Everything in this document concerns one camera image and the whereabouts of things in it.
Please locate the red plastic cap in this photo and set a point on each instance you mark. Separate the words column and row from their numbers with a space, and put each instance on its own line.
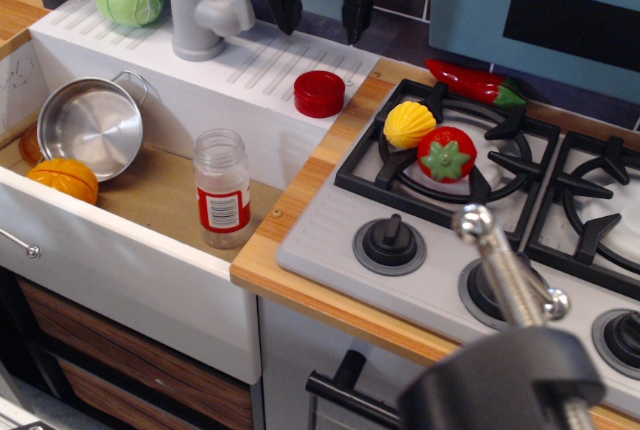
column 319, row 94

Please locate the grey toy faucet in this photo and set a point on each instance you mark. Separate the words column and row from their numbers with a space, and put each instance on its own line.
column 200, row 26

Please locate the red toy chili pepper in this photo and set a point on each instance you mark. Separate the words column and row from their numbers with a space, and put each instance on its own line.
column 478, row 85

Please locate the black left burner grate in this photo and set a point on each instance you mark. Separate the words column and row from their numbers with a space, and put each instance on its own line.
column 513, row 155

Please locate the black burner grate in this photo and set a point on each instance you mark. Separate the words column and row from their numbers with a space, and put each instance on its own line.
column 513, row 155
column 578, row 215

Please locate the clear jar with red label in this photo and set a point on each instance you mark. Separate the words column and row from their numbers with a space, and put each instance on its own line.
column 222, row 182

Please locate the red toy tomato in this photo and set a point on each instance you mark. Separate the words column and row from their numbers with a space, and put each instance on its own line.
column 446, row 154

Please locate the teal toy microwave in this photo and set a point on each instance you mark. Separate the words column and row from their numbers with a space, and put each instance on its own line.
column 592, row 44

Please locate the stainless steel pot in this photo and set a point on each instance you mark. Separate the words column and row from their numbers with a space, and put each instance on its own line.
column 95, row 121

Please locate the black left stove knob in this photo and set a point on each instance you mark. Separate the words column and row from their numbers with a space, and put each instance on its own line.
column 389, row 247

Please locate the black stove knob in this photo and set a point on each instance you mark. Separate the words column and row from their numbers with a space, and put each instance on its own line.
column 389, row 247
column 615, row 335
column 478, row 297

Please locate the white toy sink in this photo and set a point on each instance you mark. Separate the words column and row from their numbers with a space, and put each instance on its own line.
column 137, row 257

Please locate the orange toy pumpkin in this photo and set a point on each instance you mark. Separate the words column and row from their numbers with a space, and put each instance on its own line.
column 68, row 176

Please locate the black right burner grate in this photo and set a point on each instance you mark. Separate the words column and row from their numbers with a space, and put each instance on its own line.
column 578, row 215

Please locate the black middle stove knob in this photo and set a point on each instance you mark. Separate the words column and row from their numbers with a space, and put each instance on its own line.
column 478, row 297

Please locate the wooden drawer front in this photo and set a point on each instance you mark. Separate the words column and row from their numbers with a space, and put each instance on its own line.
column 139, row 382

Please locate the black clamp with chrome screw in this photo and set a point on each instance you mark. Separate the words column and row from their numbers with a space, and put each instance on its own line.
column 528, row 376

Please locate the black right stove knob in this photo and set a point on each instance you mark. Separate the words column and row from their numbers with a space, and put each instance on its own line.
column 615, row 335

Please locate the chrome towel rail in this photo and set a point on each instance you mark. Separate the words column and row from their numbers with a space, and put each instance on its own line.
column 32, row 251

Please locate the black oven door handle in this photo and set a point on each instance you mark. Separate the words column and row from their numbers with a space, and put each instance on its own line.
column 335, row 403

